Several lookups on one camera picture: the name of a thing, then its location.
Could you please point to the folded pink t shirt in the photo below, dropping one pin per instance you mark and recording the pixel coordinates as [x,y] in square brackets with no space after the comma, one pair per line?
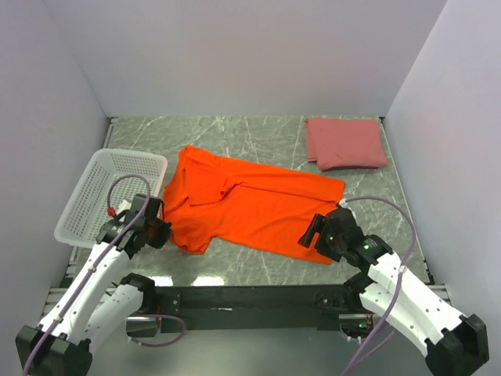
[344,143]

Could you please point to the white perforated plastic basket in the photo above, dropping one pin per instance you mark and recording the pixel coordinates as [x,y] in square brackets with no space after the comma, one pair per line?
[86,210]

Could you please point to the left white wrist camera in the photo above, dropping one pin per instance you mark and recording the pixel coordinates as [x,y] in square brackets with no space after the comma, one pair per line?
[123,206]

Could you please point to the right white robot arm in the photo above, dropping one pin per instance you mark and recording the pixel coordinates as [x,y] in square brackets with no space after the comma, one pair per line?
[451,343]

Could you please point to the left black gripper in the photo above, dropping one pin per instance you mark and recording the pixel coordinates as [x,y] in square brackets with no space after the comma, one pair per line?
[163,235]

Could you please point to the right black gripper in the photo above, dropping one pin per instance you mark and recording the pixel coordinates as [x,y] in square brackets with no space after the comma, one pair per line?
[319,225]

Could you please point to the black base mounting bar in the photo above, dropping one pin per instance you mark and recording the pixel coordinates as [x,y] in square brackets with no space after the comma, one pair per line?
[322,306]

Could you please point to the orange t shirt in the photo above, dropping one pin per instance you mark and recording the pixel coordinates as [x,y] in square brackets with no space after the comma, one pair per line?
[258,206]

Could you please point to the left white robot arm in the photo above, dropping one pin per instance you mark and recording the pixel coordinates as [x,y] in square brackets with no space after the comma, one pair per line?
[64,341]

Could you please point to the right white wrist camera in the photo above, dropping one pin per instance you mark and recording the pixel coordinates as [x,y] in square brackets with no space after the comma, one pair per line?
[343,203]

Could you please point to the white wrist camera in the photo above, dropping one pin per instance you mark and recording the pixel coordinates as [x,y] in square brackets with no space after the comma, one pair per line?
[343,203]
[123,206]

